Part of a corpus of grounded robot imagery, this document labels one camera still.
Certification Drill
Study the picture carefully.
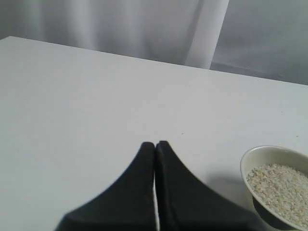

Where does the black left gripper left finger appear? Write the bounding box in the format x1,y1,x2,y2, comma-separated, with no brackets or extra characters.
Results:
56,142,156,231

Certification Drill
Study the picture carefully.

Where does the cream ceramic bowl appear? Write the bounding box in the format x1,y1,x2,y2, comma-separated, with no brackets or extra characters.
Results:
240,146,308,231

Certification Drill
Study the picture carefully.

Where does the white backdrop curtain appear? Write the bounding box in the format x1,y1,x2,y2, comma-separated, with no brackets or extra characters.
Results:
0,0,308,84

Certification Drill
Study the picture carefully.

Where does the rice in cream bowl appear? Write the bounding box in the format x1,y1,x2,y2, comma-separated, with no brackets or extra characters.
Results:
246,164,308,229

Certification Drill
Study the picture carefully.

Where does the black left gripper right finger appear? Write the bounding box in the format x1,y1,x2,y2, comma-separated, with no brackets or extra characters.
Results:
155,141,262,231

